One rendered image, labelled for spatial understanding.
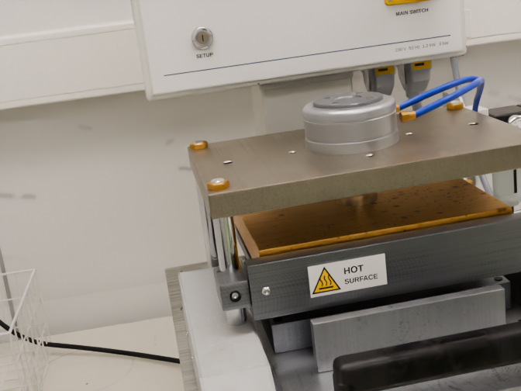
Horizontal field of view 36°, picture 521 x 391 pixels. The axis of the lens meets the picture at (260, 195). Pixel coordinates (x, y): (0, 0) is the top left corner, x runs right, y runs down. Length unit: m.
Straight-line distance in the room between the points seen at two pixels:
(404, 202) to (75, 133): 0.67
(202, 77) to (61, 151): 0.50
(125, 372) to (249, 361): 0.59
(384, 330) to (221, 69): 0.32
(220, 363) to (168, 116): 0.70
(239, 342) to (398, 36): 0.37
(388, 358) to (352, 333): 0.07
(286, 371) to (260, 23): 0.34
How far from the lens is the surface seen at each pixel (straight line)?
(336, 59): 0.82
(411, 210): 0.67
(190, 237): 1.28
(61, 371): 1.20
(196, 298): 0.70
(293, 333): 0.65
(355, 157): 0.65
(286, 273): 0.61
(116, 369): 1.17
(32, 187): 1.27
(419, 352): 0.56
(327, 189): 0.61
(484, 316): 0.64
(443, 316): 0.63
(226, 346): 0.61
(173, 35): 0.79
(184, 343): 0.79
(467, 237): 0.64
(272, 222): 0.68
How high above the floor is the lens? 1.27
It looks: 16 degrees down
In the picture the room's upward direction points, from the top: 7 degrees counter-clockwise
